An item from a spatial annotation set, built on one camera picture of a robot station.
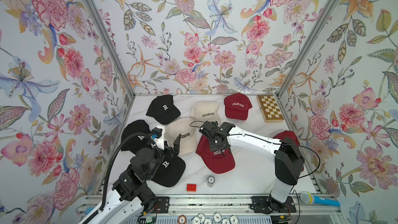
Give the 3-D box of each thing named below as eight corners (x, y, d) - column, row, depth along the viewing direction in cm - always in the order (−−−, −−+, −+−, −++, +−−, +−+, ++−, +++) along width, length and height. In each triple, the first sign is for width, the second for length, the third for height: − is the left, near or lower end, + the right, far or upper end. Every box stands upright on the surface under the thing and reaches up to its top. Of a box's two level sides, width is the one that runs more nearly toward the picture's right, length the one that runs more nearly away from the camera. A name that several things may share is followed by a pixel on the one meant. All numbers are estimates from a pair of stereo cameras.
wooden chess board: (263, 122, 107) (265, 119, 105) (255, 97, 123) (256, 94, 120) (283, 122, 107) (285, 119, 105) (273, 97, 123) (274, 94, 120)
